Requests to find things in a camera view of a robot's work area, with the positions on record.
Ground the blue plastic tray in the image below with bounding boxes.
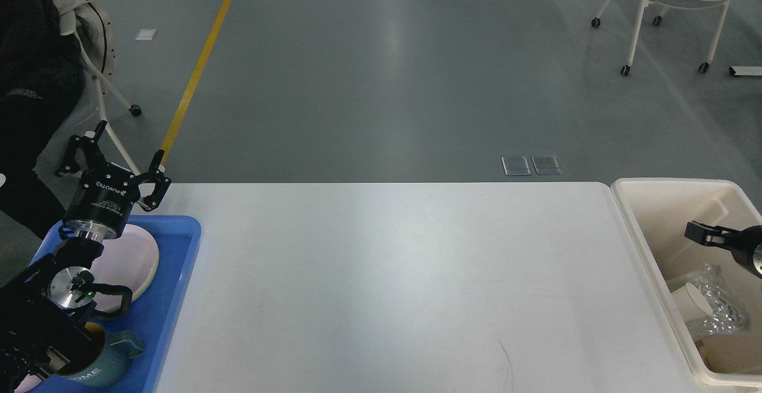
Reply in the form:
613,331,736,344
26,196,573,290
31,215,202,392

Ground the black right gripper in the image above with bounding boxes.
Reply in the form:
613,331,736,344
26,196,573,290
684,220,761,279

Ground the pink ribbed cup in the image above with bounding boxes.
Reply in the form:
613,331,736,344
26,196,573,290
13,375,42,393

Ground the white plastic bin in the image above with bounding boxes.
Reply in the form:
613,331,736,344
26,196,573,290
611,178,760,392

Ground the person in dark clothes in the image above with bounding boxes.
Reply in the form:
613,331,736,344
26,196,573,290
1,0,85,239

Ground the white chair left background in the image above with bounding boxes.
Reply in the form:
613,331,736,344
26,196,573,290
73,18,142,176

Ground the beige jacket on chair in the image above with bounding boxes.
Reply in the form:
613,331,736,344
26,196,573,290
52,0,116,79

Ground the pink plate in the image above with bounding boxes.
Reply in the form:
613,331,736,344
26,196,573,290
90,224,133,292

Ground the white paper cup upright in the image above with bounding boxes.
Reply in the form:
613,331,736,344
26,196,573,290
670,282,714,323

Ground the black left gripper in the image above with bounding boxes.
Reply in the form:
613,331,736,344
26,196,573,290
54,120,171,240

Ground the teal green mug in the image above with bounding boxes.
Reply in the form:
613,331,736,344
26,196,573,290
55,322,145,388

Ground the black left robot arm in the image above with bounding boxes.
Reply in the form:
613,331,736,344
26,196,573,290
1,121,171,392

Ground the foil sheet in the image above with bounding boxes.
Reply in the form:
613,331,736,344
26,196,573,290
686,264,751,342

